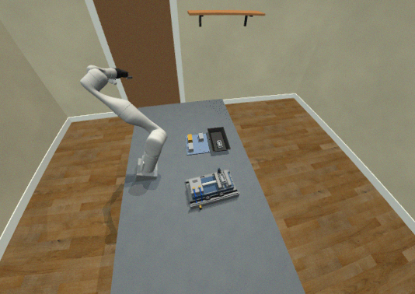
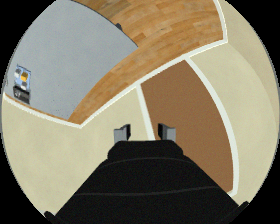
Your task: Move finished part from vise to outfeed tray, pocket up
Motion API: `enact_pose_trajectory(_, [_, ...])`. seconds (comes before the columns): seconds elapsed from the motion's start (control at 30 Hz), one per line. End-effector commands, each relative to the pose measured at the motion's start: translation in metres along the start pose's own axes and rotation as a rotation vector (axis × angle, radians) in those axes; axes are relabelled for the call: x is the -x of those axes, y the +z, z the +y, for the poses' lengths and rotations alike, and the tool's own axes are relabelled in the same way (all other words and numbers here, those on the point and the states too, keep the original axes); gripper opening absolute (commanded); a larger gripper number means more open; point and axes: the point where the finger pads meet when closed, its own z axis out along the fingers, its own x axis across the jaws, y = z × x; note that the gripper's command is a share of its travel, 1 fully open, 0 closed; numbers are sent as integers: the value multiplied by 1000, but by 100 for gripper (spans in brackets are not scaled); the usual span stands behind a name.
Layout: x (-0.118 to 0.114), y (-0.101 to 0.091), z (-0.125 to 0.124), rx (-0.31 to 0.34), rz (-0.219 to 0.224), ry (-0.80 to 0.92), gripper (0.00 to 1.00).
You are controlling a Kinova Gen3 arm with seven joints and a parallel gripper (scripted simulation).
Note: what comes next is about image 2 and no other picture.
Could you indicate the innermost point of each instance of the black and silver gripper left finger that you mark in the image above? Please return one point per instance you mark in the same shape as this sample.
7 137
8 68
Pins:
122 133

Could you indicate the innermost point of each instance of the grey rectangular block with pocket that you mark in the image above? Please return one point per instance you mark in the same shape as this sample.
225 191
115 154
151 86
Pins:
18 93

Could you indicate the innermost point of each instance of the small orange block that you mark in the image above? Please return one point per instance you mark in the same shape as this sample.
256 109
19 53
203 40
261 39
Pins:
24 76

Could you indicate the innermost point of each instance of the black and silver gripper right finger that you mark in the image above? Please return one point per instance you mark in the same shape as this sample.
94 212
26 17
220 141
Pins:
166 133

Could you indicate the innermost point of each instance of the grey metal block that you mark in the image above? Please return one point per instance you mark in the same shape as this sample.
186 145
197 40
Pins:
17 73
24 85

